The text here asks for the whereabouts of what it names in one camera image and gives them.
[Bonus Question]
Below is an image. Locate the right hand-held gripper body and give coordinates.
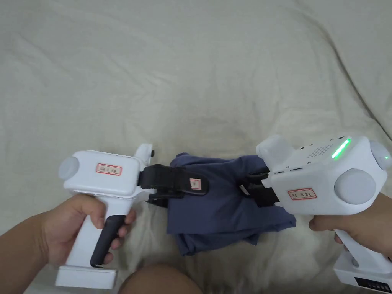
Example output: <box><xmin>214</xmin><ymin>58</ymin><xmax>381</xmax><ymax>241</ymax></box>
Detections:
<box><xmin>248</xmin><ymin>134</ymin><xmax>392</xmax><ymax>290</ymax></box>

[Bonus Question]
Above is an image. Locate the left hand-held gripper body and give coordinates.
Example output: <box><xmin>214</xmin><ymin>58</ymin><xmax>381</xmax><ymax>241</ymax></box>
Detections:
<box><xmin>55</xmin><ymin>144</ymin><xmax>155</xmax><ymax>290</ymax></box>

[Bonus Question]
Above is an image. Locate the dark blue shirt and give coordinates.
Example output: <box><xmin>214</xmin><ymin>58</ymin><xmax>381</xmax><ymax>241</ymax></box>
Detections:
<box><xmin>166</xmin><ymin>152</ymin><xmax>297</xmax><ymax>257</ymax></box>

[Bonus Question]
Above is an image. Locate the person's left hand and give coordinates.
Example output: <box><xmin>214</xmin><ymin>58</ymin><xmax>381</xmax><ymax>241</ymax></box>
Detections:
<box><xmin>39</xmin><ymin>193</ymin><xmax>137</xmax><ymax>268</ymax></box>

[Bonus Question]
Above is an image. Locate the person's right hand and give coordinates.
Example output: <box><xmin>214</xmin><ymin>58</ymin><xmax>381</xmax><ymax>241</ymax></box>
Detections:
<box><xmin>308</xmin><ymin>192</ymin><xmax>392</xmax><ymax>255</ymax></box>

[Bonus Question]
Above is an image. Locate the bed with beige sheet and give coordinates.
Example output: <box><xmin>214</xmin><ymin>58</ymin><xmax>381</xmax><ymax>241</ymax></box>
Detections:
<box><xmin>0</xmin><ymin>0</ymin><xmax>392</xmax><ymax>294</ymax></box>

